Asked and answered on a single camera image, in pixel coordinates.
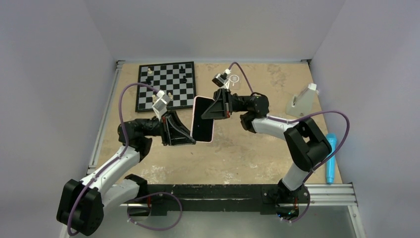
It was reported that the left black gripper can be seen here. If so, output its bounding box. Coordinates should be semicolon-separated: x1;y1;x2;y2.
137;110;197;146

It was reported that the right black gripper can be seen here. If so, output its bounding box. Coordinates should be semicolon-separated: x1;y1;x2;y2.
200;89;249;121

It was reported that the phone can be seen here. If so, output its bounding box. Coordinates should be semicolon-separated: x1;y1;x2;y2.
190;96;214;143

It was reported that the clear phone case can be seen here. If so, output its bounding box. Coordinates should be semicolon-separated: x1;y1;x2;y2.
228;74;241;91

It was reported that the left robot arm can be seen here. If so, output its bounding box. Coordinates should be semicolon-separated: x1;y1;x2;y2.
56;111;196;236

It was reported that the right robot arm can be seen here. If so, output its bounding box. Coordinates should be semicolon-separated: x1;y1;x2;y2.
200;89;332;202

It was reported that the black white chessboard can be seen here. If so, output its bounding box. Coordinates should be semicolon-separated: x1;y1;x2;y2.
138;61;197;110

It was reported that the white metronome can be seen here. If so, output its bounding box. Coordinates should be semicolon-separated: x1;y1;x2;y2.
286;83;318;118

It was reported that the blue cap object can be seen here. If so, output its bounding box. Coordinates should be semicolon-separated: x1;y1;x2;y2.
325;133;337;184

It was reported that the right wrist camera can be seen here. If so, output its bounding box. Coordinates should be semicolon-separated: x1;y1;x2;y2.
212;69;231;89

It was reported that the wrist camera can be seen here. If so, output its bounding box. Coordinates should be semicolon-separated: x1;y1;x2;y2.
212;69;231;89
152;90;171;120

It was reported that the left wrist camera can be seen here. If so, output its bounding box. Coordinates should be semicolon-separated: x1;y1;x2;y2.
152;90;171;120

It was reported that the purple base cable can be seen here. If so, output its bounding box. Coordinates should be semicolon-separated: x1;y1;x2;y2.
127;191;183;231

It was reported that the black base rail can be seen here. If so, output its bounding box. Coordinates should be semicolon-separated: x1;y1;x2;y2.
132;184;310;219

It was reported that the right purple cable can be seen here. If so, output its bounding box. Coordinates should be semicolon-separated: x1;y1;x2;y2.
228;61;351;183

